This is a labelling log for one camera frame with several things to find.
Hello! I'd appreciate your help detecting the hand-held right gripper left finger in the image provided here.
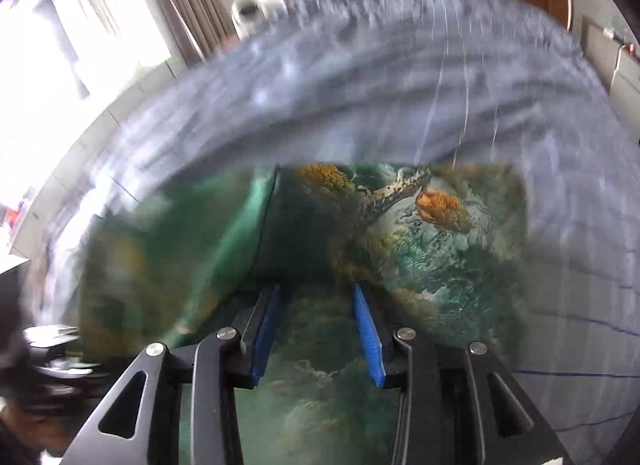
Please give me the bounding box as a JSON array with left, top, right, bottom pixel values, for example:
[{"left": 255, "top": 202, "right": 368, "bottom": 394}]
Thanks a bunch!
[{"left": 65, "top": 283, "right": 283, "bottom": 465}]

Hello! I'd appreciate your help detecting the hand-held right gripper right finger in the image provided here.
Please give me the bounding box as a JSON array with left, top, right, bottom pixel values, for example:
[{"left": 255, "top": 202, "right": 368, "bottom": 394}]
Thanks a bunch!
[{"left": 352, "top": 284, "right": 571, "bottom": 465}]

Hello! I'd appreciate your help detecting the green landscape print jacket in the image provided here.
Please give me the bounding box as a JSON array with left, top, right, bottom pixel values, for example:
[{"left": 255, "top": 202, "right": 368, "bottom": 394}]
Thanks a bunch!
[{"left": 80, "top": 161, "right": 531, "bottom": 465}]

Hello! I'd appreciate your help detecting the window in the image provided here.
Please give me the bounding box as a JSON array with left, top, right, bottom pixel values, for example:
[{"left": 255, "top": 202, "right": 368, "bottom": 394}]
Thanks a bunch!
[{"left": 0, "top": 0, "right": 176, "bottom": 196}]

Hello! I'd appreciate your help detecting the white desk fan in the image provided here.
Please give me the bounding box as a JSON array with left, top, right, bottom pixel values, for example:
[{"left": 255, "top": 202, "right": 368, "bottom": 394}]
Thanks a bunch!
[{"left": 231, "top": 0, "right": 286, "bottom": 38}]

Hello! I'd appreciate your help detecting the white desk with drawer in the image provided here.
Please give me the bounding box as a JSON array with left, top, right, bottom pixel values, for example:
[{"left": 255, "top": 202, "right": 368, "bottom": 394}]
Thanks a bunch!
[{"left": 582, "top": 15, "right": 640, "bottom": 96}]

